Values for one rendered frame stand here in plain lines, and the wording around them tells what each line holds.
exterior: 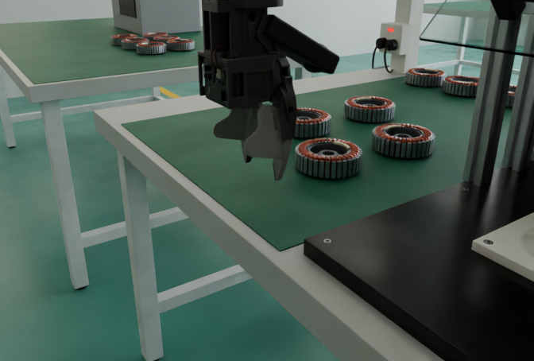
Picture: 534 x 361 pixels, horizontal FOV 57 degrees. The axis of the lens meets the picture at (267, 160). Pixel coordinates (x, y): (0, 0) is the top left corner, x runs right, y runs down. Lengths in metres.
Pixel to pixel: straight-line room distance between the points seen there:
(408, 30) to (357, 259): 1.11
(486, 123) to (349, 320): 0.37
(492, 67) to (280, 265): 0.40
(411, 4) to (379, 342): 1.25
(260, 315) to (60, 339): 0.62
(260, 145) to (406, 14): 1.12
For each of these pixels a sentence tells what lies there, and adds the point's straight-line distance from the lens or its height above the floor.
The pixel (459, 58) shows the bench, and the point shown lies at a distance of 5.27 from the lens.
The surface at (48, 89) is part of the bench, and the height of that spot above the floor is 0.73.
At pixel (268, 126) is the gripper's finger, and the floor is 0.90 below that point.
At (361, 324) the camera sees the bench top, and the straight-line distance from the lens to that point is 0.51.
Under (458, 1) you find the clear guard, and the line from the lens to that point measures 0.51.
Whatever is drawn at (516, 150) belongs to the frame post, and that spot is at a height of 0.80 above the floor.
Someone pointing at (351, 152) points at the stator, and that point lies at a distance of 0.81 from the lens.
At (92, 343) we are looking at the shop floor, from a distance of 1.68.
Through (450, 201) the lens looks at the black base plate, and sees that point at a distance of 0.72.
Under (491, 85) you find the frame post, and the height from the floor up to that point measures 0.92.
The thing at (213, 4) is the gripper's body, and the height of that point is 1.03.
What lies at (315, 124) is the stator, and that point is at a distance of 0.96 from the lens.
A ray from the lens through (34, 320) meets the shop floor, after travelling 1.83.
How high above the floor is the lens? 1.07
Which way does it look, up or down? 22 degrees down
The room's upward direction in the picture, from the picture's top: straight up
